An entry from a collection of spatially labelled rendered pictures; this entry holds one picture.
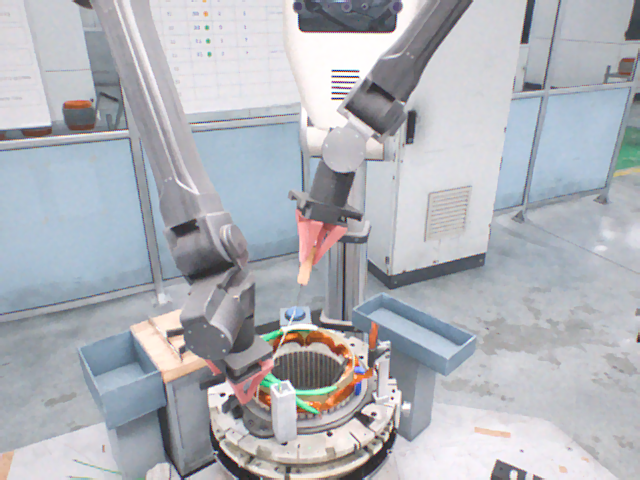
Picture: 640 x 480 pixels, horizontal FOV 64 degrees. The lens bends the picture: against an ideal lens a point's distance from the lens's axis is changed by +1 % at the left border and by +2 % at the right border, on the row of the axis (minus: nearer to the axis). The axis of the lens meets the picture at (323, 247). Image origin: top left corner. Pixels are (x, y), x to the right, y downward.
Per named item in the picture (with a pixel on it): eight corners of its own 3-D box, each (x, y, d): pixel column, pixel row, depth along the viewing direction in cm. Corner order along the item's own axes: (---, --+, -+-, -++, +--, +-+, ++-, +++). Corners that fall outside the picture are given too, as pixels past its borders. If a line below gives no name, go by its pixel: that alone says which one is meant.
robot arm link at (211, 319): (234, 217, 63) (178, 237, 66) (200, 267, 53) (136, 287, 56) (276, 293, 68) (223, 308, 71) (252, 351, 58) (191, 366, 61)
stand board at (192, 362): (164, 383, 95) (163, 373, 94) (131, 335, 109) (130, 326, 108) (258, 344, 106) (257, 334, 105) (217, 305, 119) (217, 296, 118)
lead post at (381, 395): (389, 401, 83) (394, 342, 78) (375, 405, 82) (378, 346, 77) (384, 394, 85) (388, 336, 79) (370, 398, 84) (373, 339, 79)
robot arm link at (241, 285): (260, 263, 67) (219, 256, 68) (245, 293, 61) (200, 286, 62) (259, 304, 71) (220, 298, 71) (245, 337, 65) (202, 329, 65)
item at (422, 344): (461, 438, 117) (477, 335, 105) (434, 465, 110) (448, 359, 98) (377, 385, 133) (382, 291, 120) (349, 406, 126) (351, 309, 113)
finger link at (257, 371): (235, 423, 71) (235, 374, 66) (207, 393, 75) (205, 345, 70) (273, 399, 75) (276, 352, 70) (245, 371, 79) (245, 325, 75)
